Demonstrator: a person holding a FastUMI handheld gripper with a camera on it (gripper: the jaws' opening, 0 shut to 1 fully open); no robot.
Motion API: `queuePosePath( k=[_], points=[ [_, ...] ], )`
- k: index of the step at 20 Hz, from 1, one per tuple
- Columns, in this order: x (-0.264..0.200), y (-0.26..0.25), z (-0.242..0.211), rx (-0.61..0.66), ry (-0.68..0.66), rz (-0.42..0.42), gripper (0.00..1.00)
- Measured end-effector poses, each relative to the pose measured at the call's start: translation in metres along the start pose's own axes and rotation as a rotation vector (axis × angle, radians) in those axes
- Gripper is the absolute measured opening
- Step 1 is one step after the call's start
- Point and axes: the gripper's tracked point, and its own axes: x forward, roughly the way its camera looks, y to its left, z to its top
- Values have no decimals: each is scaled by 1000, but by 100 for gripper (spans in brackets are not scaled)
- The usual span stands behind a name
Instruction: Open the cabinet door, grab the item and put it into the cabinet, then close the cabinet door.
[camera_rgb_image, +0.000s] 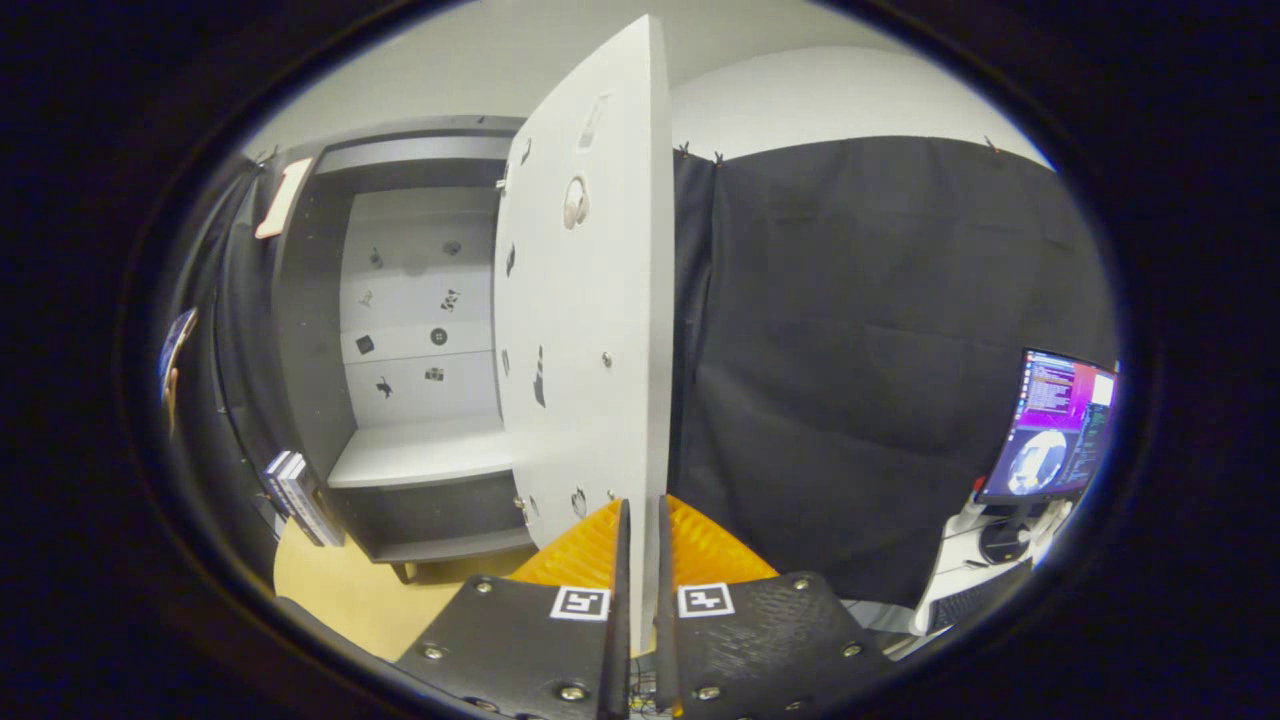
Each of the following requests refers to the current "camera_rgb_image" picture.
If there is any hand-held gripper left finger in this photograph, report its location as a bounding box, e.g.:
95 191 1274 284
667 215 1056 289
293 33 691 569
395 498 633 720

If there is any dark grey cabinet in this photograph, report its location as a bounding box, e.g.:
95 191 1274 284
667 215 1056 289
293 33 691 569
270 115 536 566

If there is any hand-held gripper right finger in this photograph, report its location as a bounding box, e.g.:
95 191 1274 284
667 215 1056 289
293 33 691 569
655 494 896 720

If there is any stack of books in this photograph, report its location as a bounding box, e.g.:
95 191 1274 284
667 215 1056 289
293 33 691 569
262 450 346 549

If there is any black backdrop cloth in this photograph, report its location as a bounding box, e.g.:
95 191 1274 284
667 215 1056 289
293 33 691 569
165 135 1119 611

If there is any tangle of cables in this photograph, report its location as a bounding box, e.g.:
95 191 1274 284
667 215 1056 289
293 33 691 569
628 655 681 716

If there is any computer monitor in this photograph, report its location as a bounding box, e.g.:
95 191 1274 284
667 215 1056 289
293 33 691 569
975 347 1119 566

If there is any white cabinet shelf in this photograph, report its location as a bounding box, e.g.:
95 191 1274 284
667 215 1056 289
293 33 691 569
327 415 516 491

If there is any white cabinet door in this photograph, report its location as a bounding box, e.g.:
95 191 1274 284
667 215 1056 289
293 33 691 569
492 14 673 656

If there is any black keyboard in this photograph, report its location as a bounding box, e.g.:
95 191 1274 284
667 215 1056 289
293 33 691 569
925 560 1036 636

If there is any white desk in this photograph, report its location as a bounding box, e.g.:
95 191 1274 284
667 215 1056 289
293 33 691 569
840 490 1076 661

